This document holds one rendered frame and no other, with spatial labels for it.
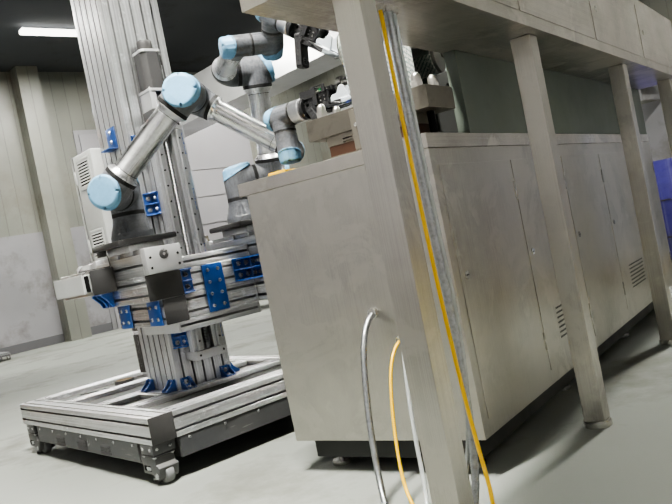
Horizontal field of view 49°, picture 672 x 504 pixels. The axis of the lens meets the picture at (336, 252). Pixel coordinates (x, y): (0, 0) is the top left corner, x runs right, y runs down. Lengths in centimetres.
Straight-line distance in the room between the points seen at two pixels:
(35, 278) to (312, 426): 918
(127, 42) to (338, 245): 139
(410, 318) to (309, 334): 83
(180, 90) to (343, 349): 100
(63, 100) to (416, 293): 1073
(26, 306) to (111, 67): 833
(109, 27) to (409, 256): 197
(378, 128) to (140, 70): 174
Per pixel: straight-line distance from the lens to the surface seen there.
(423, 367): 140
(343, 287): 208
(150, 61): 300
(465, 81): 221
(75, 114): 1191
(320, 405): 223
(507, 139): 240
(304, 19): 162
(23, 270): 1118
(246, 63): 296
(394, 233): 138
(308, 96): 241
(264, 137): 259
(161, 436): 255
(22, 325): 1113
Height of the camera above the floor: 68
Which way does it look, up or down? 1 degrees down
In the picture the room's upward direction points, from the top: 11 degrees counter-clockwise
